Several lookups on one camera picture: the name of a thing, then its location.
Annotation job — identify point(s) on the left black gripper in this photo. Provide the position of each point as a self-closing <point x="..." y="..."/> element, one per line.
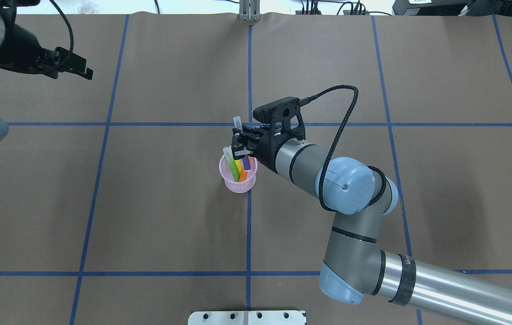
<point x="21" y="44"/>

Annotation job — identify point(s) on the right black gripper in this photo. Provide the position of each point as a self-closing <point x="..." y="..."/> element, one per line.
<point x="265" y="151"/>

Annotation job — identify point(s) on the green highlighter pen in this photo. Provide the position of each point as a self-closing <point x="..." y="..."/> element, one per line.
<point x="227" y="152"/>

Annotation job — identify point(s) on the yellow highlighter pen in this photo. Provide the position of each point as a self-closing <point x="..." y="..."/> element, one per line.
<point x="233" y="168"/>

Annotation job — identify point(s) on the orange highlighter pen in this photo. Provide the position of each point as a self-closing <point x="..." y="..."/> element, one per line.
<point x="243" y="170"/>

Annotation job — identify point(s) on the purple highlighter pen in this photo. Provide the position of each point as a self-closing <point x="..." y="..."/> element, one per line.
<point x="241" y="145"/>

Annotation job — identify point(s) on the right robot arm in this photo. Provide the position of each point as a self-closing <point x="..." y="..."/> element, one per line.
<point x="360" y="196"/>

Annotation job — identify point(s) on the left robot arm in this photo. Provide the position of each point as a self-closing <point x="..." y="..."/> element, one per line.
<point x="8" y="15"/>

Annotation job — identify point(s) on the pink mesh pen holder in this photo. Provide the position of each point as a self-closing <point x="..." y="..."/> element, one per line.
<point x="238" y="187"/>

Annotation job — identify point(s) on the black device with label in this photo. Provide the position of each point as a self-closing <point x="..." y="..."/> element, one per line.
<point x="473" y="8"/>

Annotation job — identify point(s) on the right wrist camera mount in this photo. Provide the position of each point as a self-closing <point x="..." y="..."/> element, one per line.
<point x="286" y="112"/>

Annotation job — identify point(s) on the aluminium frame post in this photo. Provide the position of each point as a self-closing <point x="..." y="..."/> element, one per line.
<point x="249" y="10"/>

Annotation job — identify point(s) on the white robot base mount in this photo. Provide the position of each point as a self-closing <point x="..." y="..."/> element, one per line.
<point x="276" y="317"/>

